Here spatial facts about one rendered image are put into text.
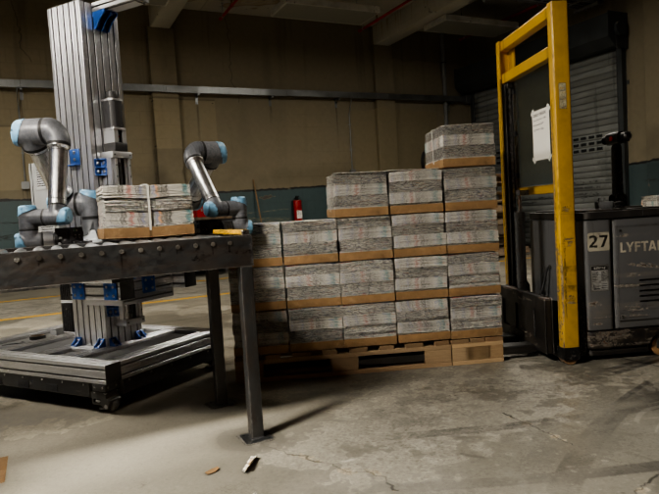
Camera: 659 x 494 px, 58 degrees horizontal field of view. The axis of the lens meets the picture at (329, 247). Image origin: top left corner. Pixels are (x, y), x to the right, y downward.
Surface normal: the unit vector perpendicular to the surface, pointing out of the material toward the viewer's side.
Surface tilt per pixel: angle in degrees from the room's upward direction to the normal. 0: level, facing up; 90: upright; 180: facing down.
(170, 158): 90
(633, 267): 90
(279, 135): 90
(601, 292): 90
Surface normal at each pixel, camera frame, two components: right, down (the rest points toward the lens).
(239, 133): 0.44, 0.03
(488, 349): 0.09, 0.05
